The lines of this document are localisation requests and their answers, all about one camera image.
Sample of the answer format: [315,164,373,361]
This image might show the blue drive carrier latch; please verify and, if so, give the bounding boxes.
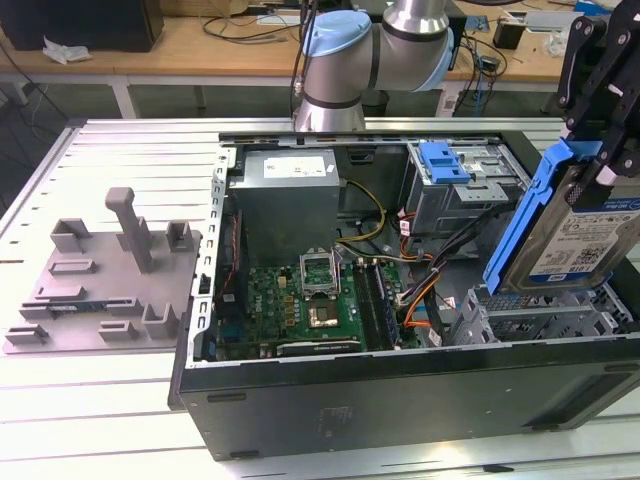
[418,142,474,185]

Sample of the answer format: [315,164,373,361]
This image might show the black cable bundle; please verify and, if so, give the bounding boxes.
[397,207,516,349]

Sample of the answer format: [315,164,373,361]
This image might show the grey parts rack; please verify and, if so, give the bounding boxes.
[3,185,204,355]

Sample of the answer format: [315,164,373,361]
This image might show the metal socket cover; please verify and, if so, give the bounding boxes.
[298,249,344,301]

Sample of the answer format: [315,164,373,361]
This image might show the RAM stick blue label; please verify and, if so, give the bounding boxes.
[47,302,109,313]

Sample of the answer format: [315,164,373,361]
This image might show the black graphics card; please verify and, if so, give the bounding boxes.
[259,339,362,359]

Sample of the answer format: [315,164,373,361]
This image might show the yellow power wires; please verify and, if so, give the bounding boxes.
[333,178,387,245]

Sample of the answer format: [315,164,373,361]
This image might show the brown cardboard box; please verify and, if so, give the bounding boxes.
[197,0,251,16]

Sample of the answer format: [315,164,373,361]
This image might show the clear plastic bags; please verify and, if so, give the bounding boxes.
[543,29,569,57]

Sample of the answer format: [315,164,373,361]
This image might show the metal drive cage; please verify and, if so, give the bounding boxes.
[404,142,534,241]

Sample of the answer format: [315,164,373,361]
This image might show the black case fan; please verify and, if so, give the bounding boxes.
[215,207,249,321]

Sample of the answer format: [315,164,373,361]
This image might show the small black box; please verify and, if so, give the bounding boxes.
[492,16,527,50]

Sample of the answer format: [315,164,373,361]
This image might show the thin black base cable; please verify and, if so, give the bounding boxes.
[288,0,321,117]

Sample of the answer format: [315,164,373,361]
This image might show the large black box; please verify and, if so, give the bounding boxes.
[0,0,165,54]

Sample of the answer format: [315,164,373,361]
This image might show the metal disk bay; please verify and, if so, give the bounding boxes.
[457,284,621,346]

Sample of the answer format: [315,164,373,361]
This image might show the crumpled white paper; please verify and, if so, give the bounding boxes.
[42,34,94,65]

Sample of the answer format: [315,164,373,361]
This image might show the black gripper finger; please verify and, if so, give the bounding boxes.
[593,59,640,187]
[556,14,635,147]

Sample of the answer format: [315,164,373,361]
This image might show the CPU socket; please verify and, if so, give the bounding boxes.
[306,298,344,331]

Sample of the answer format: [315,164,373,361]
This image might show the white flat carton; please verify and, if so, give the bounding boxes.
[524,9,576,34]

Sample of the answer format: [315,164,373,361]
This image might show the grey power supply unit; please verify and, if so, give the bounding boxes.
[227,148,344,266]

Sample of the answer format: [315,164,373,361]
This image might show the orange power wires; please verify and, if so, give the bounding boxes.
[398,283,440,332]

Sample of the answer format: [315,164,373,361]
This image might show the black PC case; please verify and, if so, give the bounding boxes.
[167,128,640,462]

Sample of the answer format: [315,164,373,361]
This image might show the hard disk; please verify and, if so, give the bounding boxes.
[482,138,640,296]

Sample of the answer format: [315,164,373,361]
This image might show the green motherboard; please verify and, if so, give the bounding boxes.
[214,262,419,359]

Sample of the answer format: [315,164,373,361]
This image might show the wooden desk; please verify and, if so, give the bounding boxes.
[0,0,640,120]

